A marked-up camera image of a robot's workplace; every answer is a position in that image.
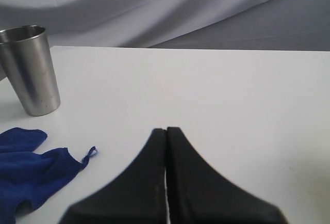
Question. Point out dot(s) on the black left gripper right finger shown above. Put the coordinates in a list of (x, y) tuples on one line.
[(199, 194)]

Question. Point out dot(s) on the stainless steel cup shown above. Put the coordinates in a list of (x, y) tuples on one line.
[(27, 62)]

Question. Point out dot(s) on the blue cloth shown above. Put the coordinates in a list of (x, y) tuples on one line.
[(30, 177)]

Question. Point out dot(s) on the grey backdrop curtain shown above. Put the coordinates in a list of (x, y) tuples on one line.
[(177, 24)]

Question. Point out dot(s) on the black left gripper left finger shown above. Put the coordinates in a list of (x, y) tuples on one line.
[(137, 195)]

